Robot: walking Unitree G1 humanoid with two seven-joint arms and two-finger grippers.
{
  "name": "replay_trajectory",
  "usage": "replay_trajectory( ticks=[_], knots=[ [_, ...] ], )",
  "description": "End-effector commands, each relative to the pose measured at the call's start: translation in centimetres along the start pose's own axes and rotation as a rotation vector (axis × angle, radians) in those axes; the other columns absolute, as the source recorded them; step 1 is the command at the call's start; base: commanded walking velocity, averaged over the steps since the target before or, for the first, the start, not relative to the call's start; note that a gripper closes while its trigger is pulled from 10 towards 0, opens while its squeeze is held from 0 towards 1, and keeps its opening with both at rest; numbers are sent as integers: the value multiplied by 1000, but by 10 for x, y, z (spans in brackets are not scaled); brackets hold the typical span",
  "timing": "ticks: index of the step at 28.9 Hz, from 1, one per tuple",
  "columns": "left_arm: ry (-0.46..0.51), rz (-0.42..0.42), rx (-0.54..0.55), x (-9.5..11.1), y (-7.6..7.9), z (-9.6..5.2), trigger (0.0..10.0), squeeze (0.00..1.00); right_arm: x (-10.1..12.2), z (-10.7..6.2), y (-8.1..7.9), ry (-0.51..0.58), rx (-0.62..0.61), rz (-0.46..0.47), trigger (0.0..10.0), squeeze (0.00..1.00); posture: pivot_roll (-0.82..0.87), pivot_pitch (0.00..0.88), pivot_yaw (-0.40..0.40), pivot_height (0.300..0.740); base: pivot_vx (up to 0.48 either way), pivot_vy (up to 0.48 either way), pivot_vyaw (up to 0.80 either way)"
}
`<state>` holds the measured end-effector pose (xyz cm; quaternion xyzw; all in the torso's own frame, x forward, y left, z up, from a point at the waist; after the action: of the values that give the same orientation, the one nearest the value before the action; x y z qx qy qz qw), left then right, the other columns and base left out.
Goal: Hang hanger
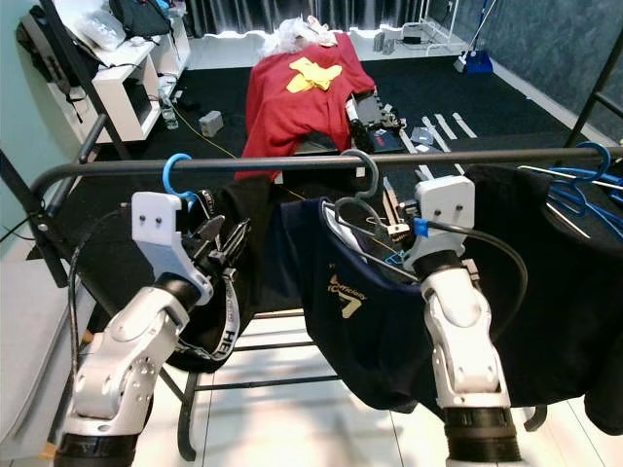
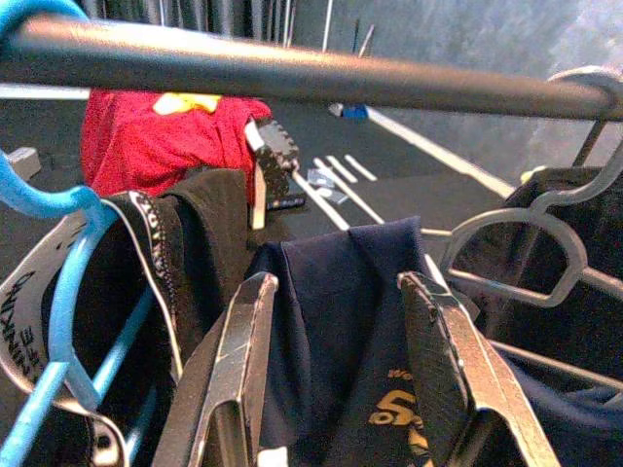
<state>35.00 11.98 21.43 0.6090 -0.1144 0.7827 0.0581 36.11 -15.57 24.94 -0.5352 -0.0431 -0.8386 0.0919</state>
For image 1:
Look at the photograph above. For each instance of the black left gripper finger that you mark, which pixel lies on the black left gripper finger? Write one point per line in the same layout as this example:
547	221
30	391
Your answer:
207	235
236	248

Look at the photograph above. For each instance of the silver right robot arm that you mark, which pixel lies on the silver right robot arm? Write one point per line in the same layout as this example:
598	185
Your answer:
462	350

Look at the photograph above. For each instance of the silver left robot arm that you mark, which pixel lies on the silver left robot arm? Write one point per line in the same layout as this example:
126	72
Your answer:
117	379

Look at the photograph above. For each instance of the black garment lettered waistband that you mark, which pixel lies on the black garment lettered waistband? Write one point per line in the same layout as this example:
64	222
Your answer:
224	336

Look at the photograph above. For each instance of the black metal clothes rack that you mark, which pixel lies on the black metal clothes rack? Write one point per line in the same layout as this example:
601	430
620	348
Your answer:
253	164

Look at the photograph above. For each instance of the long white floor strip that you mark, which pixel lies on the long white floor strip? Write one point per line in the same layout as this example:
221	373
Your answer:
431	129

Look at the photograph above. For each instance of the short white floor strip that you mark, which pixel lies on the short white floor strip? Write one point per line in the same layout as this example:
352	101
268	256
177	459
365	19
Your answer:
448	126

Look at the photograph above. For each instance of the small grey box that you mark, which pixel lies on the small grey box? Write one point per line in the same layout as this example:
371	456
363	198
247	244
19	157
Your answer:
211	124

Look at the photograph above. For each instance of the clear water bottle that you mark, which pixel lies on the clear water bottle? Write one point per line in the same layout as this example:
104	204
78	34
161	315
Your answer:
168	109

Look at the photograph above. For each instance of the red cloth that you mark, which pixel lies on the red cloth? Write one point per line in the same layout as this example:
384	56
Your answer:
292	117

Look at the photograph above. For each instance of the white desk shelf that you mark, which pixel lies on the white desk shelf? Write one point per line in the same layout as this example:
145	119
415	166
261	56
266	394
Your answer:
127	97

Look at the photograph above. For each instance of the black floor mat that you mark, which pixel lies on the black floor mat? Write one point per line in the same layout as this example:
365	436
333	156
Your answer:
516	97

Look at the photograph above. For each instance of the yellow cloth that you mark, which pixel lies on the yellow cloth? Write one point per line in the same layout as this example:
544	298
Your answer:
313	75

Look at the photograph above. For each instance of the blue dustpan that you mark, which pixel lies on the blue dustpan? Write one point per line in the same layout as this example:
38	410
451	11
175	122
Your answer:
477	62

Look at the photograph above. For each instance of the black pole stand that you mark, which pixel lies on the black pole stand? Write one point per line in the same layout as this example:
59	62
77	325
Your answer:
594	89
85	78

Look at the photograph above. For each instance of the white crumpled plastic bag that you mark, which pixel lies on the white crumpled plastic bag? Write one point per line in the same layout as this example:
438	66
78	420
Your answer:
292	36

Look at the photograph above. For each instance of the dark curtain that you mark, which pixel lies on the dark curtain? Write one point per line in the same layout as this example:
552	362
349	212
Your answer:
292	15

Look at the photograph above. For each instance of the black backpack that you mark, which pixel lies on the black backpack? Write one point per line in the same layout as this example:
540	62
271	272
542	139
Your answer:
44	44

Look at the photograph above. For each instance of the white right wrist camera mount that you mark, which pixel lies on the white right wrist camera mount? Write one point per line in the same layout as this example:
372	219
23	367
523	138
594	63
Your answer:
443	204

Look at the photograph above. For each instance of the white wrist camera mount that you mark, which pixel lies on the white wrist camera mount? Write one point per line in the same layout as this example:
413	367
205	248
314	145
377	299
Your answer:
443	204
156	224

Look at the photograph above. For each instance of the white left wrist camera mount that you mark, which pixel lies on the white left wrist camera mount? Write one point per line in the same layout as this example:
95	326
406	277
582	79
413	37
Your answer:
156	224

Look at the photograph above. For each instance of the white metal frame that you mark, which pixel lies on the white metal frame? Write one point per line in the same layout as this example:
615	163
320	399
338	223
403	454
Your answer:
414	37

